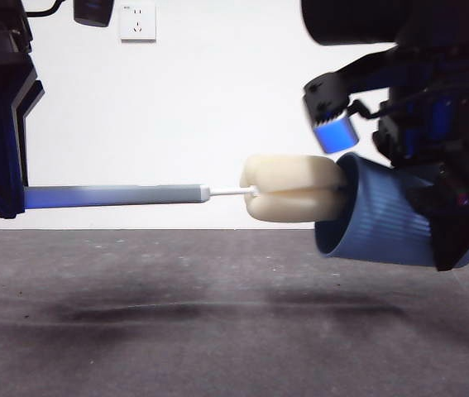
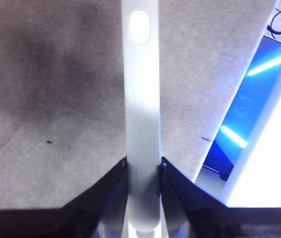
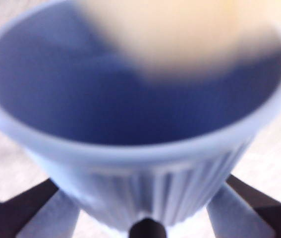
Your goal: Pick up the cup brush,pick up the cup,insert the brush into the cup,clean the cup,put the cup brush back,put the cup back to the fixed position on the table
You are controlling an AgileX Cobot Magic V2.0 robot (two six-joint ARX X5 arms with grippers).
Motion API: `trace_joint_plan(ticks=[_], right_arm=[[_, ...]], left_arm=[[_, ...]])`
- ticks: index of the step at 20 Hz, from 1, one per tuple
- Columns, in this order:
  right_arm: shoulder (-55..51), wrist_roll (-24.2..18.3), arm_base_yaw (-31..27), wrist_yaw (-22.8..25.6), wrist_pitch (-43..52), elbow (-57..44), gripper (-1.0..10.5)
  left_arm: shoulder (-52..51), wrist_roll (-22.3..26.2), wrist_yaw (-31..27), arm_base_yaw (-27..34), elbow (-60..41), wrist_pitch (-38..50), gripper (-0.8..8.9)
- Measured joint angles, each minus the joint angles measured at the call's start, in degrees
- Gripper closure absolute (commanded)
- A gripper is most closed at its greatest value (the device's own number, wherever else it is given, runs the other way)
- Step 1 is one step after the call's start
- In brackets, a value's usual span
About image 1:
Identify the blue ribbed plastic cup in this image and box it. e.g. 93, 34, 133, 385
313, 151, 469, 268

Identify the grey-handled sponge cup brush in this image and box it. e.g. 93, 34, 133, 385
0, 154, 349, 224

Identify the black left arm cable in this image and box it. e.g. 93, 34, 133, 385
26, 0, 74, 18

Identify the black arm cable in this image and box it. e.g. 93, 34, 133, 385
347, 82, 469, 121
26, 0, 74, 18

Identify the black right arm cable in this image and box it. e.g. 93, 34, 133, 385
347, 82, 469, 121

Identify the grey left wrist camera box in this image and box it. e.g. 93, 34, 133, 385
72, 0, 114, 28

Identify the white wall socket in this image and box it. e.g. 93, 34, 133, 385
120, 4, 157, 43

